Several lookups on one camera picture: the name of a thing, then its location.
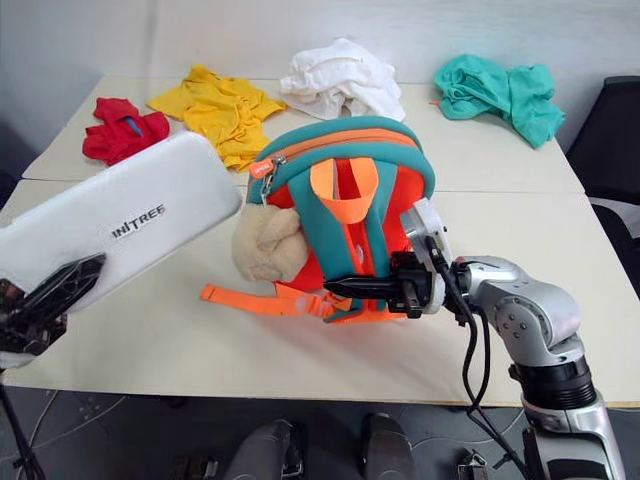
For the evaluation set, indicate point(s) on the small metal floor bracket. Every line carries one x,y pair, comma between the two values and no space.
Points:
472,465

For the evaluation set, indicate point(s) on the dark grey rounded shape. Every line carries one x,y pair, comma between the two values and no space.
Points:
267,452
387,447

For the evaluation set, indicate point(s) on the yellow crumpled garment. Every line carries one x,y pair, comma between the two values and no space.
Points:
220,107

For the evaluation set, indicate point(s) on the white INITREE box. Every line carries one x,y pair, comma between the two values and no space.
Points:
130,200

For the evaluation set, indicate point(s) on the black stand leg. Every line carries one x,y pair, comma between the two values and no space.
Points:
20,440

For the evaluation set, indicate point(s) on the beige plush toy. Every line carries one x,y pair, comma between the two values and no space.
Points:
270,245

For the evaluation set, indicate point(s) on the teal crumpled garment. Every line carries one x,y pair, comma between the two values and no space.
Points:
505,92

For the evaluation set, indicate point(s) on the white crumpled garment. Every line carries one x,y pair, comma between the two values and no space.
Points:
340,75

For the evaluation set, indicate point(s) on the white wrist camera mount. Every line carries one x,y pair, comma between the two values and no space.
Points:
422,220
12,360

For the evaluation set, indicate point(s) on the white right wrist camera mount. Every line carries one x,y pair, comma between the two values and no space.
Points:
422,220

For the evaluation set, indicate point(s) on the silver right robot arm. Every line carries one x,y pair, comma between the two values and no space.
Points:
525,300

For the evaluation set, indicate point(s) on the black office chair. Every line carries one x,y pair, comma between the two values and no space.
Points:
610,165

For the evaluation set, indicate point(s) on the orange and teal backpack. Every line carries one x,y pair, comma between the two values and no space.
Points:
345,150

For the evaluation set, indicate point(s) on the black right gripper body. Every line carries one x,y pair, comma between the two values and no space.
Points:
414,285

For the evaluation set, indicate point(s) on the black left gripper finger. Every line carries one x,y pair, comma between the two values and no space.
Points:
65,287

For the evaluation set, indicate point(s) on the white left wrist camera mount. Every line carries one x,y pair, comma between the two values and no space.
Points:
12,360

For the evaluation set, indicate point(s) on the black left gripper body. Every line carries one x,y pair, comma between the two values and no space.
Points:
30,327

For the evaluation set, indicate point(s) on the red crumpled garment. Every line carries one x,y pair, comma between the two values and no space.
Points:
117,135

